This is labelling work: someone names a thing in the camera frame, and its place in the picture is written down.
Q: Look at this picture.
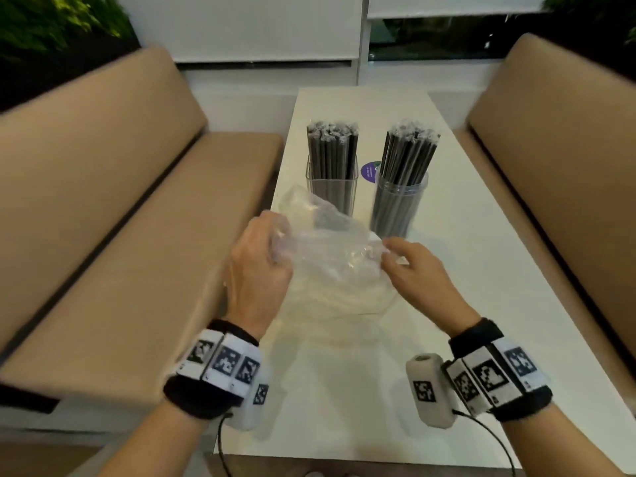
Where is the person's right hand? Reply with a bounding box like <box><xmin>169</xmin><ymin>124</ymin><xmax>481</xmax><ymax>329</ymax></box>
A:
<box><xmin>382</xmin><ymin>237</ymin><xmax>481</xmax><ymax>339</ymax></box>

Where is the clear plastic bag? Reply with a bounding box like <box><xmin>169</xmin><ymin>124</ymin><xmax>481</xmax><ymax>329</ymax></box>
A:
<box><xmin>271</xmin><ymin>185</ymin><xmax>400</xmax><ymax>318</ymax></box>

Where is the person's left hand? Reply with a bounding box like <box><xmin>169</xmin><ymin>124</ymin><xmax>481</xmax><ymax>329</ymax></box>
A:
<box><xmin>226</xmin><ymin>209</ymin><xmax>295</xmax><ymax>339</ymax></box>

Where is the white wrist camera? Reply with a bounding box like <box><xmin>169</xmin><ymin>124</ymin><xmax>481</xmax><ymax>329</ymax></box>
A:
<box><xmin>406</xmin><ymin>353</ymin><xmax>461</xmax><ymax>432</ymax></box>
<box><xmin>230</xmin><ymin>367</ymin><xmax>272</xmax><ymax>432</ymax></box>

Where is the black cable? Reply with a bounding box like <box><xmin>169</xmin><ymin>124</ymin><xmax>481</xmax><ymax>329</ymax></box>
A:
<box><xmin>217</xmin><ymin>411</ymin><xmax>235</xmax><ymax>477</ymax></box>
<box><xmin>453</xmin><ymin>408</ymin><xmax>517</xmax><ymax>477</ymax></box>

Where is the black wristband with marker tags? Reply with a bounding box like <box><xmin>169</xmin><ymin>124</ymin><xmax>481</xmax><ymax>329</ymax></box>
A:
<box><xmin>163</xmin><ymin>319</ymin><xmax>263</xmax><ymax>420</ymax></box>
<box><xmin>444</xmin><ymin>318</ymin><xmax>555</xmax><ymax>423</ymax></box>

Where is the window pane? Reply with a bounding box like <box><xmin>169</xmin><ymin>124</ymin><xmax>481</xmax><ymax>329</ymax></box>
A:
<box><xmin>369</xmin><ymin>14</ymin><xmax>520</xmax><ymax>62</ymax></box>

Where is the green plant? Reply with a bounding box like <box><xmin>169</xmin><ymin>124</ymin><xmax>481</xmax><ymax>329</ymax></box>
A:
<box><xmin>541</xmin><ymin>0</ymin><xmax>636</xmax><ymax>47</ymax></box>
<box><xmin>0</xmin><ymin>0</ymin><xmax>142</xmax><ymax>112</ymax></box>

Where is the person's right forearm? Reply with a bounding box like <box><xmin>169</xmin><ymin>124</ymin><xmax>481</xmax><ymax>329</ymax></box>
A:
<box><xmin>497</xmin><ymin>406</ymin><xmax>636</xmax><ymax>477</ymax></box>

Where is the bundle of black wrapped straws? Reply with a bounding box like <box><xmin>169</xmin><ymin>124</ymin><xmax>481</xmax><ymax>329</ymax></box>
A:
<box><xmin>306</xmin><ymin>119</ymin><xmax>360</xmax><ymax>214</ymax></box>
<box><xmin>373</xmin><ymin>119</ymin><xmax>441</xmax><ymax>236</ymax></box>

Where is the square clear plastic container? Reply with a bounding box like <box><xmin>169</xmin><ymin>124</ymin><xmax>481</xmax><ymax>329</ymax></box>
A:
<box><xmin>305</xmin><ymin>155</ymin><xmax>360</xmax><ymax>218</ymax></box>

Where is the tan bench seat cushion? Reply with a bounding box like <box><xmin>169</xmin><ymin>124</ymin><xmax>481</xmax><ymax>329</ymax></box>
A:
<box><xmin>453</xmin><ymin>126</ymin><xmax>636</xmax><ymax>410</ymax></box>
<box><xmin>0</xmin><ymin>131</ymin><xmax>285</xmax><ymax>412</ymax></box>

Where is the round clear plastic container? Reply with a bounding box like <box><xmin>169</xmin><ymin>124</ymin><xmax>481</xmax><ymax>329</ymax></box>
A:
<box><xmin>370</xmin><ymin>168</ymin><xmax>429</xmax><ymax>240</ymax></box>

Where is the person's left forearm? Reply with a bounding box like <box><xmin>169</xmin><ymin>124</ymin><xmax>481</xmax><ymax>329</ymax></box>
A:
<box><xmin>98</xmin><ymin>392</ymin><xmax>225</xmax><ymax>477</ymax></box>

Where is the white roller blind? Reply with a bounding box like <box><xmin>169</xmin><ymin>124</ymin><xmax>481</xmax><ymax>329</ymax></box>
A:
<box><xmin>367</xmin><ymin>0</ymin><xmax>550</xmax><ymax>20</ymax></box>
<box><xmin>113</xmin><ymin>0</ymin><xmax>364</xmax><ymax>63</ymax></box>

